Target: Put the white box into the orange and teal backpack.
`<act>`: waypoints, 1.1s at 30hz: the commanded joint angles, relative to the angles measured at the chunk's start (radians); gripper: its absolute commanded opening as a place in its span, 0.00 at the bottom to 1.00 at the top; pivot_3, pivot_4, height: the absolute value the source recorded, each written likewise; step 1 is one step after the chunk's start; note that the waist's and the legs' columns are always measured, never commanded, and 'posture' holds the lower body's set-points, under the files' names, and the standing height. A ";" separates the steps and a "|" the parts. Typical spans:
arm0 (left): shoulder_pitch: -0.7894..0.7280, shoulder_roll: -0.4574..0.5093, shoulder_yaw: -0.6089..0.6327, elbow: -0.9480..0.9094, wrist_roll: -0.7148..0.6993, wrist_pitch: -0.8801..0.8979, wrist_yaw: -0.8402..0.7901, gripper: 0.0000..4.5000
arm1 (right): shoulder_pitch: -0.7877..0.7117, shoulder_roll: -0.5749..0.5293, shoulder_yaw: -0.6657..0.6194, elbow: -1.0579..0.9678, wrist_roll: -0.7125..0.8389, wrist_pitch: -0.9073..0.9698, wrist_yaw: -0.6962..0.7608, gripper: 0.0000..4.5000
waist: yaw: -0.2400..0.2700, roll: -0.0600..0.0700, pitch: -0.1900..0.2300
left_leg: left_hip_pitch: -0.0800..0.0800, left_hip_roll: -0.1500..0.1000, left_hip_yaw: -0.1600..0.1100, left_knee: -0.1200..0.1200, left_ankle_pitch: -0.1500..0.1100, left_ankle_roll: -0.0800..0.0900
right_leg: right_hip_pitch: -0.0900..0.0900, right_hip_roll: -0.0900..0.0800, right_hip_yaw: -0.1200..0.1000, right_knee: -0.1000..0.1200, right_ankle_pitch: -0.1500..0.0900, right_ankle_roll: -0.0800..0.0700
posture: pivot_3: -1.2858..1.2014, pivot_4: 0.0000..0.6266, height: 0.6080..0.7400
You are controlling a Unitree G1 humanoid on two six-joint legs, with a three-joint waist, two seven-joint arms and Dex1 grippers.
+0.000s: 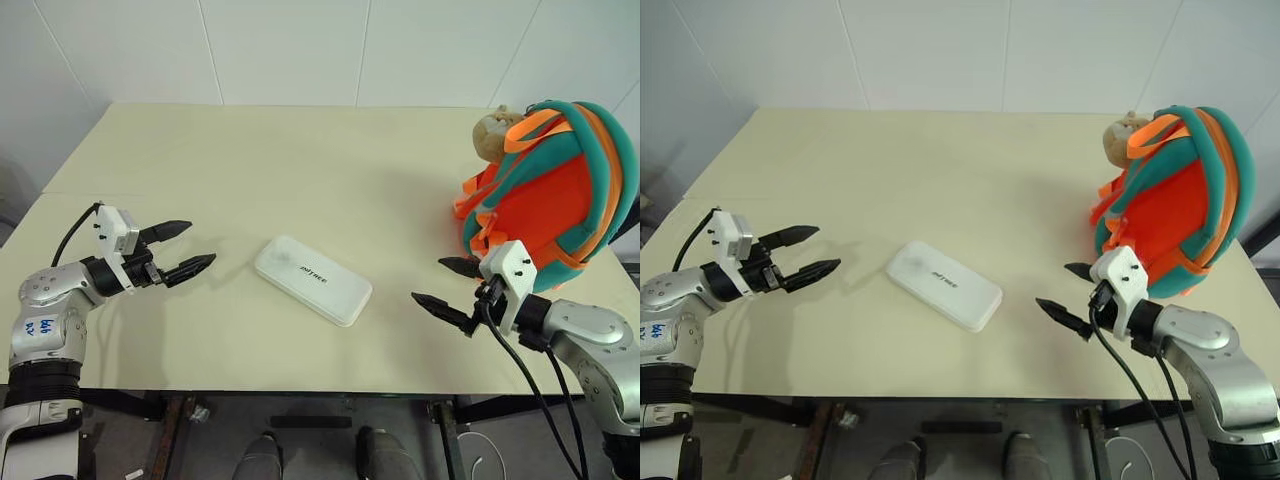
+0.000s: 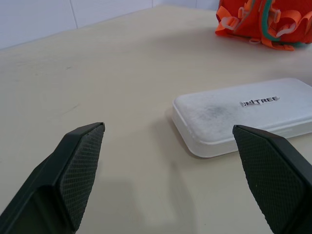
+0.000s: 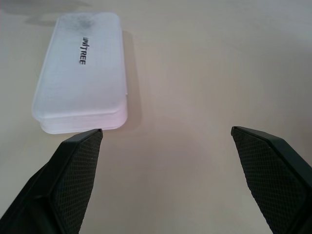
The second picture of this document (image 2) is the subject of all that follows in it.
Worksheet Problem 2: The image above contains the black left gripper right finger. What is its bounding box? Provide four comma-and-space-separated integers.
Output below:
233, 124, 312, 234

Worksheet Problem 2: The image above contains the white Unitree case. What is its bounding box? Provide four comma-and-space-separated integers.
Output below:
171, 77, 312, 158

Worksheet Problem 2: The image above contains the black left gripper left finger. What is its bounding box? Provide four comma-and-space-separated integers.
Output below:
0, 121, 106, 234

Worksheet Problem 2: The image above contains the orange fabric bag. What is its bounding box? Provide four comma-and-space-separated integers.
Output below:
214, 0, 312, 51

